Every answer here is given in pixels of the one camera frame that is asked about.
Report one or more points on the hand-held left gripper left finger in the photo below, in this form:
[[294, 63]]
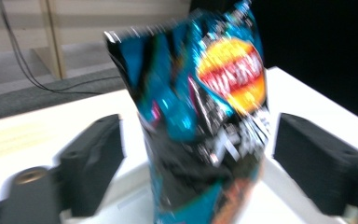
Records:
[[90, 161]]

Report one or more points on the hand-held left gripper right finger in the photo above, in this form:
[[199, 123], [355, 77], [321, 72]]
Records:
[[317, 165]]

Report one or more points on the blue potato chips bag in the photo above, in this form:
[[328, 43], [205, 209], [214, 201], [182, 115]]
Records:
[[199, 109]]

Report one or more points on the white table cover sheet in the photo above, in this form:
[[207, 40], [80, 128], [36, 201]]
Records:
[[298, 90]]

